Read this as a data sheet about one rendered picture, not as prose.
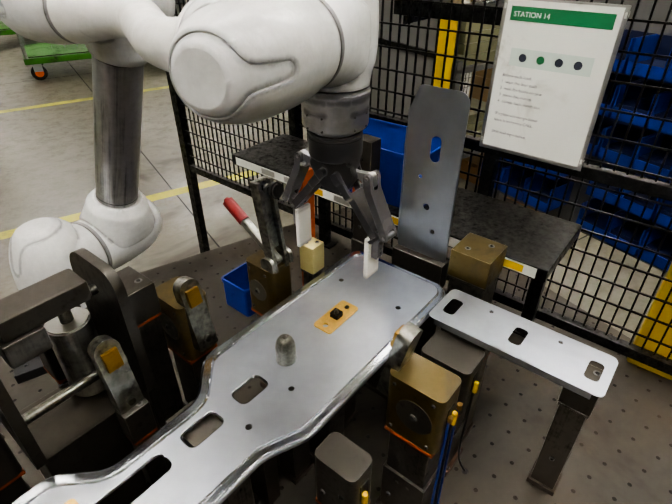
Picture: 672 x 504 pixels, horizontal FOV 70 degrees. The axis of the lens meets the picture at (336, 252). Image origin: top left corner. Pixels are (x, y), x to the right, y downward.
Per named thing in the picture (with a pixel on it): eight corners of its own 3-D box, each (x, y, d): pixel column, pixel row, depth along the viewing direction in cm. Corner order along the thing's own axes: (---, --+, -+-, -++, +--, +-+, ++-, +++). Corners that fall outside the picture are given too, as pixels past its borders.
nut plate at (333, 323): (329, 335, 80) (329, 329, 79) (312, 325, 82) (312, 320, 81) (359, 309, 85) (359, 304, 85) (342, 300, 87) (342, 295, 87)
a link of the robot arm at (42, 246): (14, 309, 119) (-23, 233, 108) (78, 272, 133) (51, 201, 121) (56, 329, 113) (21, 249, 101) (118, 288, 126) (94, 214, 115)
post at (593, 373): (552, 497, 87) (601, 392, 71) (525, 480, 90) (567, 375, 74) (561, 476, 91) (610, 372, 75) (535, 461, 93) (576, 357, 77)
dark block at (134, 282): (177, 466, 93) (124, 297, 69) (156, 445, 96) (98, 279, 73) (198, 448, 96) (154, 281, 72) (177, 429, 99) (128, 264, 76)
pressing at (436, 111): (444, 264, 97) (470, 94, 78) (396, 244, 103) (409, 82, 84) (445, 263, 97) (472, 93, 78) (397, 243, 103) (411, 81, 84)
